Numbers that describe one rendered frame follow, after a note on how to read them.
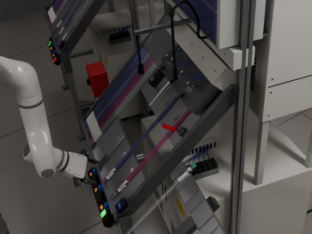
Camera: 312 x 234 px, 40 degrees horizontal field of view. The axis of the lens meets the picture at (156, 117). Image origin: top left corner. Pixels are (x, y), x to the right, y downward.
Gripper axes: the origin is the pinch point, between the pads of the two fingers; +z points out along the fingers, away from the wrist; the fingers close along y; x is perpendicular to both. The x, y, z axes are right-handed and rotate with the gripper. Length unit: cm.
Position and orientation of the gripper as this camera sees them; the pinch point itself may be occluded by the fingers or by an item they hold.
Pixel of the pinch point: (94, 172)
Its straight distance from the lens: 187.6
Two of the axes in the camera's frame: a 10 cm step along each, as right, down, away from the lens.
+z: 7.3, 3.6, 5.8
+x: 6.7, -2.6, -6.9
